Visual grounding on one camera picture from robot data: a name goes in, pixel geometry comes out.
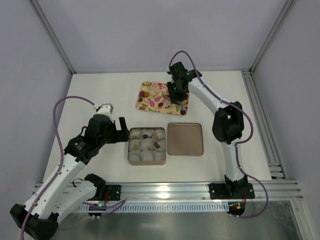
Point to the right black mount plate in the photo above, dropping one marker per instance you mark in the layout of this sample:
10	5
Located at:
219	191

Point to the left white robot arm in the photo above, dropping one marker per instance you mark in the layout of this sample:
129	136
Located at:
40	216

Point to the gold tin lid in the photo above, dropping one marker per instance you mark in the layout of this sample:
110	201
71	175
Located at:
185	139

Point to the gold tin box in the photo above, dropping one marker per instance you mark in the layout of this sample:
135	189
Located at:
141	163

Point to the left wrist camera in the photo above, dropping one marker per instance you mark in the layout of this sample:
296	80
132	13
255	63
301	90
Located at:
105	109

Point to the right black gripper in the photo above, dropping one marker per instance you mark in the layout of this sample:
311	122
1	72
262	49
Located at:
177	97

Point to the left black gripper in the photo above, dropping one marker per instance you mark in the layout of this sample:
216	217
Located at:
116	132

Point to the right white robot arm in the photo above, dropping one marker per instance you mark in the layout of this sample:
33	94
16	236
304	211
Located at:
227	128

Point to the white paper cup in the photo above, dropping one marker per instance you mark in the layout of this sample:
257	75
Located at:
134	142
134	156
149	132
147	156
162	144
135	132
159	156
161	134
145	143

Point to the left aluminium frame post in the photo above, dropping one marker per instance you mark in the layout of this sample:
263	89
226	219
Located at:
51	33

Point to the aluminium frame post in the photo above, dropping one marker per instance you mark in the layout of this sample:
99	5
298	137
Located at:
276	26
51	33

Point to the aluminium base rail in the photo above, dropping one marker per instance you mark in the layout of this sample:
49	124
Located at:
274	189

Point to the metal tongs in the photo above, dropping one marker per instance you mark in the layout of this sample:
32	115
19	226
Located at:
167	97

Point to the right aluminium frame post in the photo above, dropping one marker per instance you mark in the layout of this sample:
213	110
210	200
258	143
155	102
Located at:
276	26

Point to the floral tray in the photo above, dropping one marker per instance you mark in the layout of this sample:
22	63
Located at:
150	99

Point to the brown wedge chocolate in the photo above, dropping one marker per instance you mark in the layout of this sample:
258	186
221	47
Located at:
156	145

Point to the white slotted cable duct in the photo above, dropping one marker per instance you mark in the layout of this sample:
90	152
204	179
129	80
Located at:
155	207

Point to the left black mount plate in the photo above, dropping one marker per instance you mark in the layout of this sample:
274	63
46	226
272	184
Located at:
108	192

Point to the black mount plate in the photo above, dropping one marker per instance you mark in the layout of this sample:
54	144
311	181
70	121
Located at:
108	192
219	191

